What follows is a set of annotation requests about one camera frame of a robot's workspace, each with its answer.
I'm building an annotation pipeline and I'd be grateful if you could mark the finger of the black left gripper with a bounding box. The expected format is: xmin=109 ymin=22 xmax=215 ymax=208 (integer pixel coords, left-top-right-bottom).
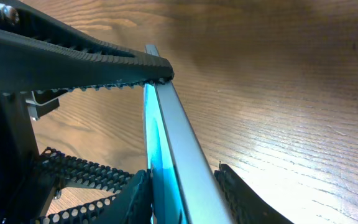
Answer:
xmin=0 ymin=1 xmax=174 ymax=94

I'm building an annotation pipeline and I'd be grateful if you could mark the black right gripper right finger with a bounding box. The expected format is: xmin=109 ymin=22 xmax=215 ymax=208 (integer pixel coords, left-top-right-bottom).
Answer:
xmin=214 ymin=164 xmax=293 ymax=224

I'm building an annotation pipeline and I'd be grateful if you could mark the blue screen smartphone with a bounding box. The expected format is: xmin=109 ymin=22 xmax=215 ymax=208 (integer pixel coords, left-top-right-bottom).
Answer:
xmin=142 ymin=44 xmax=234 ymax=224

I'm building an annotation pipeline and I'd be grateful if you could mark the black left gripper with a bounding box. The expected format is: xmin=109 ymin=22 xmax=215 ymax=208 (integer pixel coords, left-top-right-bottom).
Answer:
xmin=0 ymin=91 xmax=134 ymax=223

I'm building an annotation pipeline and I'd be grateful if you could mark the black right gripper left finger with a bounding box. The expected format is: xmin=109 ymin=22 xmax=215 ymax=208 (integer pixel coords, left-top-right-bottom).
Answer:
xmin=94 ymin=170 xmax=153 ymax=224

